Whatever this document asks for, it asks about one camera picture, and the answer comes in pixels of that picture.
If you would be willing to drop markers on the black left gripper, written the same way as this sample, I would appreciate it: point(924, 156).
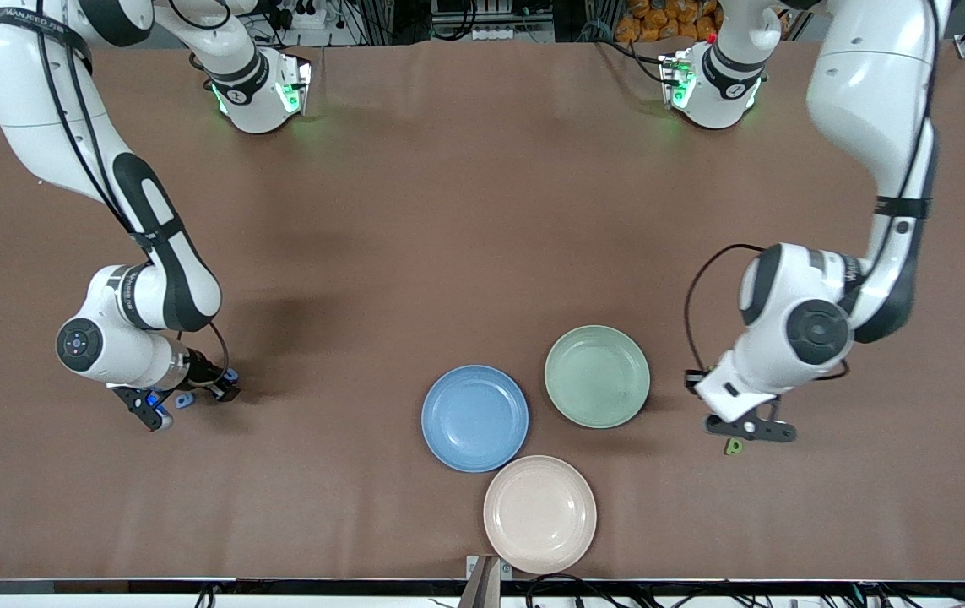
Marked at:
point(691, 383)

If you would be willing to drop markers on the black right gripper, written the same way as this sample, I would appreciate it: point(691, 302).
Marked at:
point(202, 372)

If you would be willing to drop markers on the blue letter a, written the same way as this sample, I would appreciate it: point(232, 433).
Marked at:
point(185, 401)

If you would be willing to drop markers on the green letter P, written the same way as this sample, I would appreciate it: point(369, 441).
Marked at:
point(734, 447)

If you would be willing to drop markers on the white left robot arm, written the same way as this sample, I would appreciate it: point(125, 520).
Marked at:
point(870, 84)

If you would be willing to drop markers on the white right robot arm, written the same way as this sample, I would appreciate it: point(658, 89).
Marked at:
point(153, 295)

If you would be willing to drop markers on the green plate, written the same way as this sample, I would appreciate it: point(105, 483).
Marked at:
point(621, 405)

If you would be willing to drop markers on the beige plate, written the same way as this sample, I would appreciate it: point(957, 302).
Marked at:
point(539, 514)

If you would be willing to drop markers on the blue plate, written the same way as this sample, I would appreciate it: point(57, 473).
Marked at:
point(499, 447)

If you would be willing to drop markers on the brown paper table cover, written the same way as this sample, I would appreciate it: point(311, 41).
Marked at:
point(533, 211)

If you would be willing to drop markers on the orange bag pile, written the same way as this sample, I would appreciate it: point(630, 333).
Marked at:
point(651, 21)

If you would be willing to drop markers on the white power strip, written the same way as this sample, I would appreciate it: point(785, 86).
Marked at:
point(313, 21)
point(499, 34)

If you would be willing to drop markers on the grey metal bracket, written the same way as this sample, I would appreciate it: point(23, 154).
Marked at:
point(482, 583)

